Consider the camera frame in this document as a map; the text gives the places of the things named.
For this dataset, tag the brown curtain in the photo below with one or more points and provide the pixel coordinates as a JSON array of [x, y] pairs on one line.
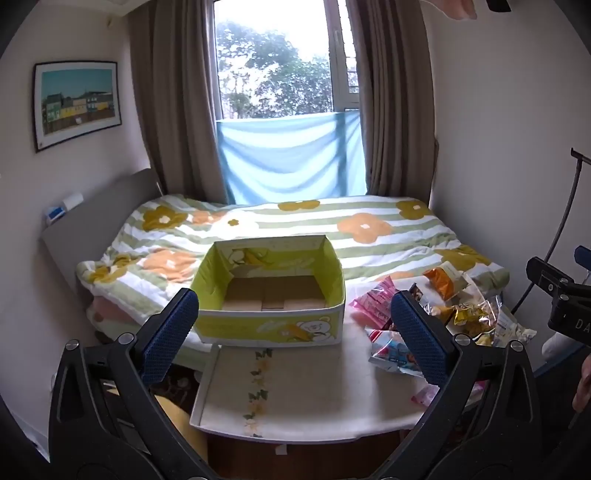
[[175, 115], [397, 115]]

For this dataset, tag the pale pink object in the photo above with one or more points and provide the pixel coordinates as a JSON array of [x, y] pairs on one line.
[[459, 8]]

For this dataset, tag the white leaf print table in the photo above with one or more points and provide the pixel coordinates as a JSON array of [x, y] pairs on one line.
[[314, 387]]

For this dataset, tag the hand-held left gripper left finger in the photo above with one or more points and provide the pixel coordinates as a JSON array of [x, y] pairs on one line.
[[171, 332]]

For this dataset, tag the blue pink snack packet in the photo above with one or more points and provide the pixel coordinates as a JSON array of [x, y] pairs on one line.
[[392, 353]]

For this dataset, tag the floral striped blanket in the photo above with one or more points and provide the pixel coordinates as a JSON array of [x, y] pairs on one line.
[[300, 226]]

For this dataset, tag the yellow object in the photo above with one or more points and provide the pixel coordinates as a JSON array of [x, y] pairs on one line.
[[178, 424]]

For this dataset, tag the grey bed headboard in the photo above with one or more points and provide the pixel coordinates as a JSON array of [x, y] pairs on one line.
[[92, 217]]

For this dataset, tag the pink bed sheet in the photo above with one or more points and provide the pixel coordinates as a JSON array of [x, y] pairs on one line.
[[111, 314]]

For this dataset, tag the orange green snack packet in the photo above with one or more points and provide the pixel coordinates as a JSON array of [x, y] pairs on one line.
[[443, 279]]

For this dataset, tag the black curved rod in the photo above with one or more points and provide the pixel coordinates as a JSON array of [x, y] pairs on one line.
[[561, 221]]

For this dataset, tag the light blue hanging cloth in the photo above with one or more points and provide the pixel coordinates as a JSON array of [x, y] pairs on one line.
[[291, 157]]

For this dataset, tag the blue white tissue pack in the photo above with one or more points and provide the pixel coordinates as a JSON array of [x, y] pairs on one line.
[[62, 210]]

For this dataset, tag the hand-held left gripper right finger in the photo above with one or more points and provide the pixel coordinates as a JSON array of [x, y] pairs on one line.
[[418, 341]]

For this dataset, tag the yellow cardboard box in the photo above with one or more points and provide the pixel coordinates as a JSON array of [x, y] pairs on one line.
[[268, 330]]

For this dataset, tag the cream white snack packet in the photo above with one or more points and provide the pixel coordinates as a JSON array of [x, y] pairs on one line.
[[508, 327]]

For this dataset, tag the framed picture of houses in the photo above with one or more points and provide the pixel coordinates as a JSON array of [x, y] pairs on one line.
[[76, 104]]

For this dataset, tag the window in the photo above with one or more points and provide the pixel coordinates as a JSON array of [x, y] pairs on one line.
[[277, 60]]

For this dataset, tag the dark blue fabric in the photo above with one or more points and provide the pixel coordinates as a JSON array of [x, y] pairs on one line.
[[554, 367]]

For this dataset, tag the person's right hand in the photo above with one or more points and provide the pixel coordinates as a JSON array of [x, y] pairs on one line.
[[584, 385]]

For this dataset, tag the small pink snack packet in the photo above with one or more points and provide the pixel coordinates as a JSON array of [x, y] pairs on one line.
[[425, 394]]

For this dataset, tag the yellow chocolate snack packet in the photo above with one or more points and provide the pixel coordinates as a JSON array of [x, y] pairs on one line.
[[468, 318]]

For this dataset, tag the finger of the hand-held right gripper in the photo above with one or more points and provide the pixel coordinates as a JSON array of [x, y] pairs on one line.
[[584, 258], [547, 274]]

